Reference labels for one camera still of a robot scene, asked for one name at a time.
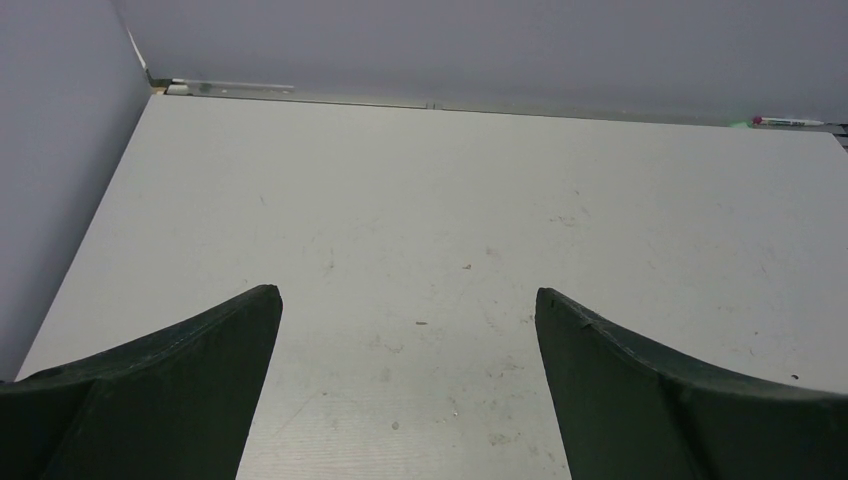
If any red white marker pen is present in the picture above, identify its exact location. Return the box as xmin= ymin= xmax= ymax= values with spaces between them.
xmin=752 ymin=116 xmax=825 ymax=128

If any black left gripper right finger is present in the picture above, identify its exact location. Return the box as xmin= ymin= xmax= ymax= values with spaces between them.
xmin=535 ymin=288 xmax=847 ymax=479

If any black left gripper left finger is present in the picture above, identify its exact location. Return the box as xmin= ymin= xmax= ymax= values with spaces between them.
xmin=1 ymin=285 xmax=283 ymax=479

